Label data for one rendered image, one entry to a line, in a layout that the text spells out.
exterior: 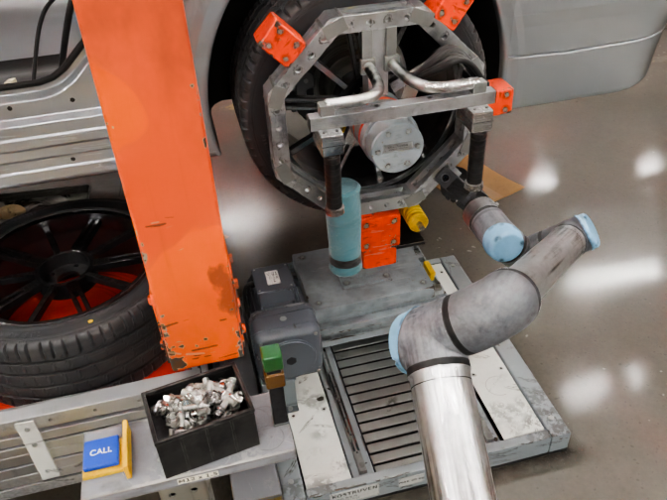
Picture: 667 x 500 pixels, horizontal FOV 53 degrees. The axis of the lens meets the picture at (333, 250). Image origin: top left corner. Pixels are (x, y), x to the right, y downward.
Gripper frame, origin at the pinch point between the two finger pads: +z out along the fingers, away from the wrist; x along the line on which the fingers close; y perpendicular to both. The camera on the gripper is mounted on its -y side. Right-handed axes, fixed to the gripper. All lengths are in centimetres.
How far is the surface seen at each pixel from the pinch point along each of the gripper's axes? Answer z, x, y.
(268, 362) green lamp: -60, -42, -44
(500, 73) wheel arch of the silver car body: 8.8, 28.6, -2.1
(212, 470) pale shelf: -66, -66, -39
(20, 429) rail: -37, -102, -64
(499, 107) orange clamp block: -7.1, 22.0, -6.2
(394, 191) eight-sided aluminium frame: -2.8, -13.0, -8.9
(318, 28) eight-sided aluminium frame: -5, 8, -57
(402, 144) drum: -21.5, 1.5, -29.9
